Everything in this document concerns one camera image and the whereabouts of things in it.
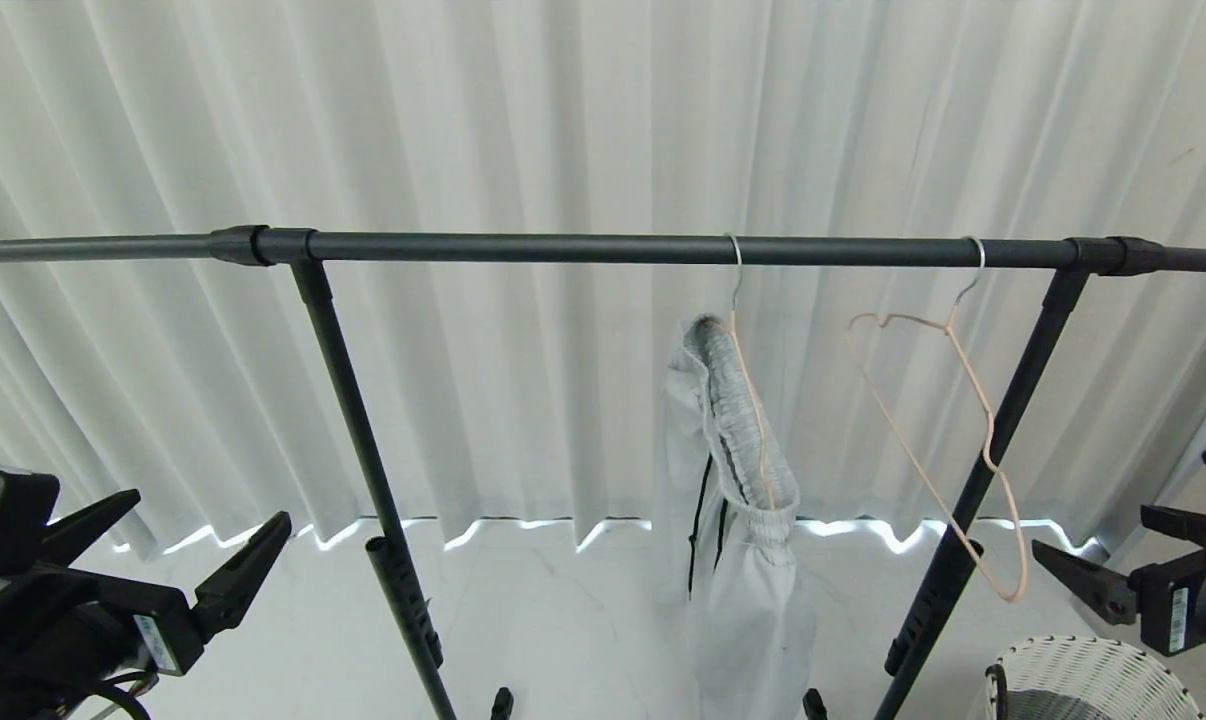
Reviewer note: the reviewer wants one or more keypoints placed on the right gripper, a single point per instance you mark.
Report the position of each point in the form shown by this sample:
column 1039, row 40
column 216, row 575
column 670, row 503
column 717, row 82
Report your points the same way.
column 1203, row 600

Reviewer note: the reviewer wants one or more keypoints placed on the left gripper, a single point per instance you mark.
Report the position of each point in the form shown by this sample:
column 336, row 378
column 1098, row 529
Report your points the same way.
column 113, row 620

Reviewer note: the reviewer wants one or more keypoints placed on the pale grey shorts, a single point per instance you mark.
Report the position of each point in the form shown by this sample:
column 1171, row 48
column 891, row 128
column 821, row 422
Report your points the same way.
column 753, row 620

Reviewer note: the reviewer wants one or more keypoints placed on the pink clothes hanger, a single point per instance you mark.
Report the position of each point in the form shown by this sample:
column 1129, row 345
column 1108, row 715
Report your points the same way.
column 758, row 420
column 923, row 470

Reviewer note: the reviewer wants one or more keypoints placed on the white laundry basket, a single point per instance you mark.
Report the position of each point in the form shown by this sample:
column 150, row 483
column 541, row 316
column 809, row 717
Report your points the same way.
column 1093, row 670

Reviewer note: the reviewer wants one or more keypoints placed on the black clothes rack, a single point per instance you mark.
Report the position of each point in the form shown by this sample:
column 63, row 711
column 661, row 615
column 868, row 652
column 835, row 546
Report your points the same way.
column 563, row 247

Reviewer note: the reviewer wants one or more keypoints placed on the white curtain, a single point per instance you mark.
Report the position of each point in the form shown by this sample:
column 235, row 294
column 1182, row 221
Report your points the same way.
column 463, row 100

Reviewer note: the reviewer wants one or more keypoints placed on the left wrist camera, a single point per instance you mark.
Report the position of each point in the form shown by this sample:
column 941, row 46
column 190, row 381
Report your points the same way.
column 3, row 515

